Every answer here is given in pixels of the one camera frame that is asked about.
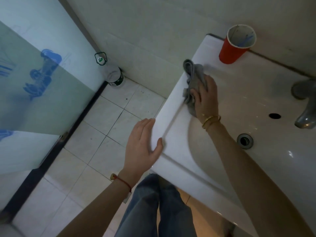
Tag person's left hand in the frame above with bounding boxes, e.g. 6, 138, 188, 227
122, 118, 163, 186

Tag person's right hand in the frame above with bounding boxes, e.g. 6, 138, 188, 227
190, 75, 220, 122

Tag gray cleaning cloth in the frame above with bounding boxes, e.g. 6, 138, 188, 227
183, 59, 208, 118

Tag person's right forearm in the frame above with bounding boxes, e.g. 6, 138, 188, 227
204, 120, 314, 237

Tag person's left forearm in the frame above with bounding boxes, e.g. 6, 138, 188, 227
56, 170, 140, 237

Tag white ceramic sink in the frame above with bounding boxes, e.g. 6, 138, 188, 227
150, 34, 316, 237

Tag red paper cup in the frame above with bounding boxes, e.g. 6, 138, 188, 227
219, 24, 257, 65

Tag blue jeans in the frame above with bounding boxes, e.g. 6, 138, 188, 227
114, 174, 198, 237

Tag metal sink drain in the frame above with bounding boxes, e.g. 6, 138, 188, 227
237, 133, 254, 149

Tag clear plastic bottle green label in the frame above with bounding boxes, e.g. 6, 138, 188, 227
94, 52, 124, 88

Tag black door sill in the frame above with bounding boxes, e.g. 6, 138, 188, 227
0, 81, 108, 224

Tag gray metal faucet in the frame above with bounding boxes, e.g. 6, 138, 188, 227
291, 79, 316, 130

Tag frosted glass shower door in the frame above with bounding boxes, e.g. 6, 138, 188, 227
0, 0, 107, 176

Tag gold bangle bracelet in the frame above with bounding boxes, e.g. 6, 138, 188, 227
201, 114, 222, 130

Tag red string bracelet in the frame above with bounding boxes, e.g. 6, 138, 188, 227
110, 173, 133, 193

